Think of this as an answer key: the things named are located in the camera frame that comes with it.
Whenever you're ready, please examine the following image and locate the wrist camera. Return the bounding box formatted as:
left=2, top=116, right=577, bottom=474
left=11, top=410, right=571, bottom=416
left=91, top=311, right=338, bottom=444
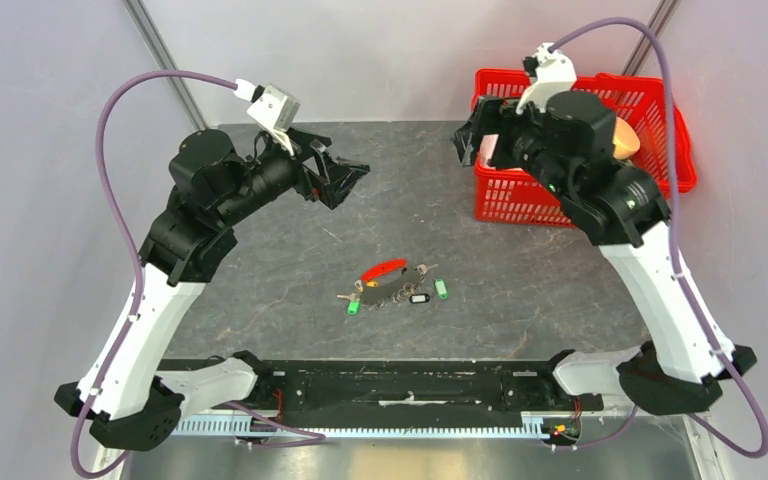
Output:
left=246, top=84, right=300, bottom=157
left=515, top=42, right=577, bottom=115

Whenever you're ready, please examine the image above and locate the grey slotted cable duct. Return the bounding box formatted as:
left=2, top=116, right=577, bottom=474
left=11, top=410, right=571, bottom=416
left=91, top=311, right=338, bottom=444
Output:
left=172, top=412, right=550, bottom=440

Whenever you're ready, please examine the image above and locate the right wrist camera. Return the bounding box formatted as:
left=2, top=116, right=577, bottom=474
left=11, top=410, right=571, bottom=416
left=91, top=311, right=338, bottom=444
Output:
left=515, top=42, right=577, bottom=115

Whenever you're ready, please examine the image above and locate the red black keyring holder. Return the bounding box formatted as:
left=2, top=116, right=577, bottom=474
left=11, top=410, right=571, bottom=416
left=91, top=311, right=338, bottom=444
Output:
left=359, top=258, right=431, bottom=307

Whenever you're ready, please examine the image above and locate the white plastic bag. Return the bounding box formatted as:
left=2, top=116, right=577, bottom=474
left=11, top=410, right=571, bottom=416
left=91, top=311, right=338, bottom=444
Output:
left=478, top=134, right=499, bottom=168

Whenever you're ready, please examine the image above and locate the red plastic basket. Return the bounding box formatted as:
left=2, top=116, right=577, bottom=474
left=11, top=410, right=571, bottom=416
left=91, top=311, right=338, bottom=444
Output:
left=472, top=68, right=697, bottom=228

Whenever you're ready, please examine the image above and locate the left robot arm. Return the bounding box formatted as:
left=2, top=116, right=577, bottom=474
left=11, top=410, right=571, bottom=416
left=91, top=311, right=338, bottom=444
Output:
left=55, top=129, right=370, bottom=452

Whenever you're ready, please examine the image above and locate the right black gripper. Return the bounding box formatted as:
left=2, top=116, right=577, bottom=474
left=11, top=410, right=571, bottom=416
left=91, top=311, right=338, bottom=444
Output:
left=452, top=93, right=577, bottom=203

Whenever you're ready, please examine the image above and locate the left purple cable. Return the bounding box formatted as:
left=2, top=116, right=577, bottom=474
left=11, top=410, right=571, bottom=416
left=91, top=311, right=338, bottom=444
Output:
left=69, top=70, right=327, bottom=480

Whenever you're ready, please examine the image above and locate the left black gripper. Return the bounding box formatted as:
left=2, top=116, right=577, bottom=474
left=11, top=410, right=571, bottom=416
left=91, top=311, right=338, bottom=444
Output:
left=217, top=126, right=370, bottom=226

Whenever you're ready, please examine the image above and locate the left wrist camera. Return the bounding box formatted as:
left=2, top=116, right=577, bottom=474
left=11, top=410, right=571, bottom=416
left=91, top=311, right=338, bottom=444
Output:
left=246, top=84, right=300, bottom=157

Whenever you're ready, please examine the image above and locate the jar with beige lid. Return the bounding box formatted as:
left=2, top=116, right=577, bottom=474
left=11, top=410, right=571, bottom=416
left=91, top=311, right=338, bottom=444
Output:
left=613, top=117, right=640, bottom=161

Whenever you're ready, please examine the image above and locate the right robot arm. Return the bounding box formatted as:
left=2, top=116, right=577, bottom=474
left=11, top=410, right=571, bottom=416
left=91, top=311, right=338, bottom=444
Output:
left=453, top=91, right=757, bottom=415

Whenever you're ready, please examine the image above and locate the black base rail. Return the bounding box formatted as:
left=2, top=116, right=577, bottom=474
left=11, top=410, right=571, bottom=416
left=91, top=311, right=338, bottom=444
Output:
left=155, top=358, right=605, bottom=431

